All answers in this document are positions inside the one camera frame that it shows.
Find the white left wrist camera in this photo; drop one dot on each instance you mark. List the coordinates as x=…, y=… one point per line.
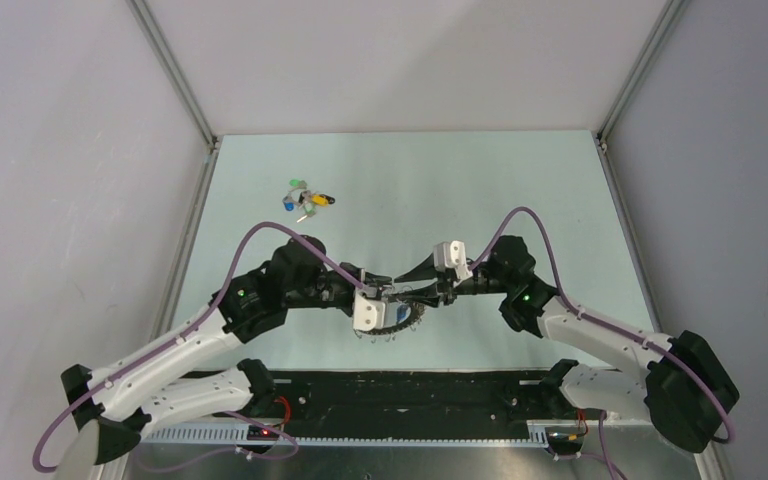
x=368, y=314

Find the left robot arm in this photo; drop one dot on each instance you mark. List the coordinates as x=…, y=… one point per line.
x=127, y=401

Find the pile of removed keys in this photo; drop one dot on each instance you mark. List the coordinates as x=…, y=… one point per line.
x=305, y=201

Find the aluminium corner frame post right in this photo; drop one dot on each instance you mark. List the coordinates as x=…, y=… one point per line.
x=664, y=25

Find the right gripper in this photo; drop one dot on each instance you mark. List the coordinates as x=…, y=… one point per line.
x=443, y=289

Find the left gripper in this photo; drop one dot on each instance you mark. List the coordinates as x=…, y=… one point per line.
x=360, y=274

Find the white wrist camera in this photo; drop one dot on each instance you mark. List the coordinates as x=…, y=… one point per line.
x=450, y=258
x=368, y=314

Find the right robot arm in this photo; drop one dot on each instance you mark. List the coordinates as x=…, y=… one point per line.
x=678, y=384

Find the slotted cable duct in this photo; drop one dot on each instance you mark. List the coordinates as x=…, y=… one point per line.
x=239, y=434

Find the aluminium corner frame post left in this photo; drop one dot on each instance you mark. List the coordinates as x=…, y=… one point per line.
x=159, y=44

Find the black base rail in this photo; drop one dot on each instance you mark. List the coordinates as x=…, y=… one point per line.
x=426, y=402

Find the aluminium corner frame post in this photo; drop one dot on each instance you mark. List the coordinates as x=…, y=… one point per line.
x=664, y=25
x=159, y=44

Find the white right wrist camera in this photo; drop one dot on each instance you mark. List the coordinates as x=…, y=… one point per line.
x=450, y=258

